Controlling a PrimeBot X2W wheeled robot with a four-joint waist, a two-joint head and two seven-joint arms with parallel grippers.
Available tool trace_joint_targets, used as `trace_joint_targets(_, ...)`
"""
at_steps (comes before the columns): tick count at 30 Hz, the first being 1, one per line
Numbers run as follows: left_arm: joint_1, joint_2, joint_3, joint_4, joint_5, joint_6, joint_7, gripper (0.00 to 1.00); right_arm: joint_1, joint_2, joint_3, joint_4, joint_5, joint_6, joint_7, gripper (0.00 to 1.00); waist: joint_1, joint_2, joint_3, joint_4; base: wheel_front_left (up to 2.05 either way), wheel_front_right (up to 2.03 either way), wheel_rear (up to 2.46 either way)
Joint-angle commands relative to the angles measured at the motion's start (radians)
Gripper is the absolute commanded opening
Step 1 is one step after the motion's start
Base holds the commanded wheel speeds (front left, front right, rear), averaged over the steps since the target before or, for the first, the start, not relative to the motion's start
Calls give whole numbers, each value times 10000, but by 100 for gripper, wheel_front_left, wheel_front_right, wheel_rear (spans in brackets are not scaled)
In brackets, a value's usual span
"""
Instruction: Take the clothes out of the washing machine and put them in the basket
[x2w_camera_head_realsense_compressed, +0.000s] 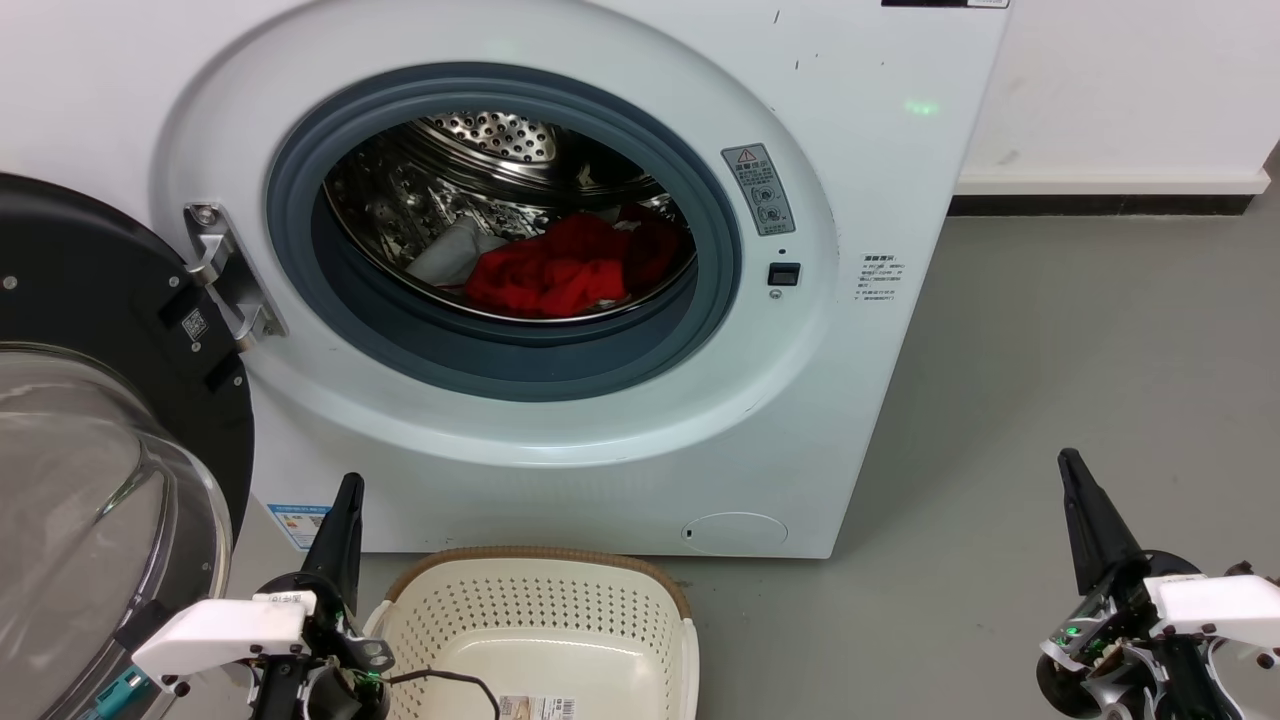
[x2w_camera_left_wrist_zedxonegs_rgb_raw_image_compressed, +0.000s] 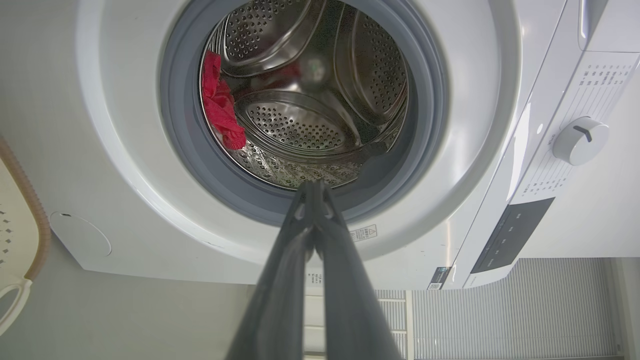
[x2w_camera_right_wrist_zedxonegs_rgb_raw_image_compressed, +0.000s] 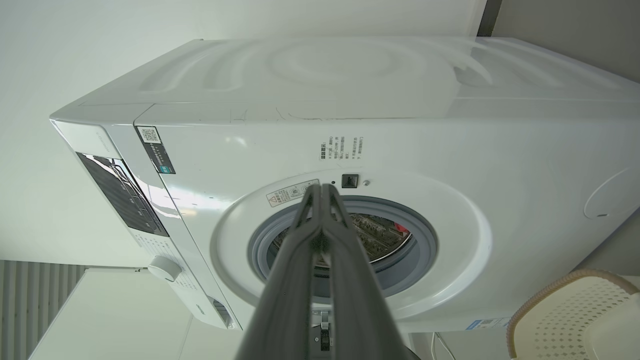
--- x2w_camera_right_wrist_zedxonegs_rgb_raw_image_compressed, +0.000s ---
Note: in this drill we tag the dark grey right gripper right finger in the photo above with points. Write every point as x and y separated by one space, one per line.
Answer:
357 300

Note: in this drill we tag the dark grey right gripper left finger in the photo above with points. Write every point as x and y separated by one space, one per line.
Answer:
287 300

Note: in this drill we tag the red garment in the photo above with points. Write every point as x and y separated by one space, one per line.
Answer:
401 228

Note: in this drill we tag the white round appliance control knob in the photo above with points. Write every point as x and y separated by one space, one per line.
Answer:
164 268

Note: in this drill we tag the cream perforated laundry basket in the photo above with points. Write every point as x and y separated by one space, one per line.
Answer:
575 320

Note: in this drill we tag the white cabinet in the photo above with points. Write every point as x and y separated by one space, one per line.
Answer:
120 320

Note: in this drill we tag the white front-load washing machine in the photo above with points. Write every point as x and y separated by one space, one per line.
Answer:
350 125

